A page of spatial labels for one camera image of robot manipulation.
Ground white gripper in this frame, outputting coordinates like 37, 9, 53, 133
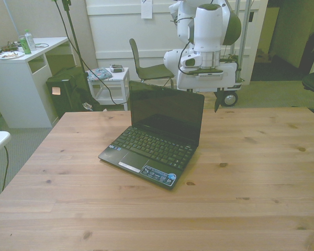
176, 61, 239, 113

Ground black small laptop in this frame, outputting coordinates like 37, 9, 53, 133
97, 80, 205, 191

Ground grey cart wheel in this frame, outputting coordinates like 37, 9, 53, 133
223, 92, 239, 107

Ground dark plastic chair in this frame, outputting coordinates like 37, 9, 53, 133
129, 38, 175, 88

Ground cardboard box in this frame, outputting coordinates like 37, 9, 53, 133
255, 49, 277, 64

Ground small white side table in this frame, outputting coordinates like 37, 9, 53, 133
85, 67, 130, 111

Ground small grey device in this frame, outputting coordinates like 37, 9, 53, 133
109, 64, 125, 74

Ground white paper sheet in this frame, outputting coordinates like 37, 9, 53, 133
141, 0, 153, 19

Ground floral cloth pouch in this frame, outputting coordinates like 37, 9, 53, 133
86, 67, 113, 82

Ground black backpack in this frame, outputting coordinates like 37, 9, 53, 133
72, 87, 108, 112

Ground clear plastic bottle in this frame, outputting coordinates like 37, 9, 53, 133
24, 29, 38, 52

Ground white desk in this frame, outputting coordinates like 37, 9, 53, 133
0, 37, 77, 129

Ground green drink can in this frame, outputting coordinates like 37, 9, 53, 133
18, 35, 32, 55

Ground white plate with food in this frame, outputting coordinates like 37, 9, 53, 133
0, 51, 26, 60

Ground brown clutter pile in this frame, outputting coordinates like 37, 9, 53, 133
0, 41, 20, 52

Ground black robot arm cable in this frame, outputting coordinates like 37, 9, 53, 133
169, 15, 197, 77

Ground aluminium frame cart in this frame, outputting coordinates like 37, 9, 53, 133
229, 0, 251, 91

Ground black camera stand pole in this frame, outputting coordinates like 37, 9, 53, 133
61, 0, 95, 104

